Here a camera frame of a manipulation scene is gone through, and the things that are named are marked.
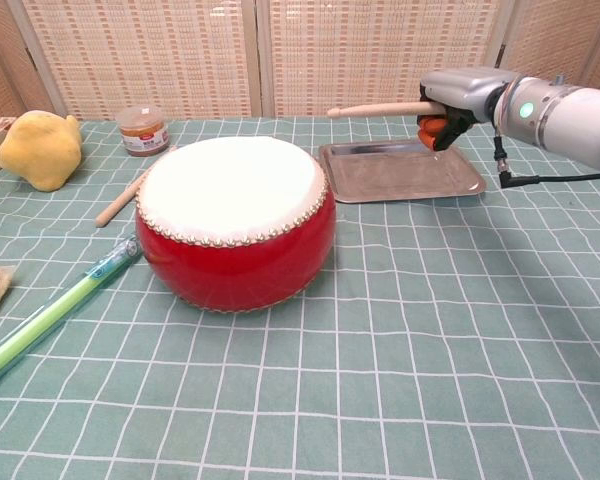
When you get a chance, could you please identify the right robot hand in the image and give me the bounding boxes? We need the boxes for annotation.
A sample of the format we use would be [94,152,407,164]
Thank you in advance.
[417,68,521,151]

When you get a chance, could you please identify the wooden drumstick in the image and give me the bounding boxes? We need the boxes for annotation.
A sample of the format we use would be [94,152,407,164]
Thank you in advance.
[326,101,439,120]
[95,146,179,228]

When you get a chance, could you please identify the silver metal tray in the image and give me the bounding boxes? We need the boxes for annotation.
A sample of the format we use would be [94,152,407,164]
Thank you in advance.
[318,137,488,205]

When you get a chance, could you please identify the red drum white skin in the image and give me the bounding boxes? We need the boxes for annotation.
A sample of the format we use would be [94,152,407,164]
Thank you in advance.
[133,134,338,314]

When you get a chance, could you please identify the green grid table mat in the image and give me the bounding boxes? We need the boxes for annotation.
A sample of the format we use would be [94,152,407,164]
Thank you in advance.
[0,113,600,480]

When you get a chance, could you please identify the bamboo folding screen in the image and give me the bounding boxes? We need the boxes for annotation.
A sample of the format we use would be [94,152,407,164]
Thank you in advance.
[0,0,600,121]

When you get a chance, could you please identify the clear jar brown contents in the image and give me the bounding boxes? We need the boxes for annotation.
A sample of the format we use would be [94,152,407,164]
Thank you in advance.
[115,106,170,159]

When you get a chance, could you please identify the yellow plush toy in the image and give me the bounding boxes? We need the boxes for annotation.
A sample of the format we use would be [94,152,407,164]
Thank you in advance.
[0,110,84,193]

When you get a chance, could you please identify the green plastic tube toy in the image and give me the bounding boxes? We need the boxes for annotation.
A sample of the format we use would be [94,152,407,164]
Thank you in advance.
[0,235,142,399]

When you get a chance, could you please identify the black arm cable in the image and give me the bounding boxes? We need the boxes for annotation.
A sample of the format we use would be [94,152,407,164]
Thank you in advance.
[492,124,600,189]

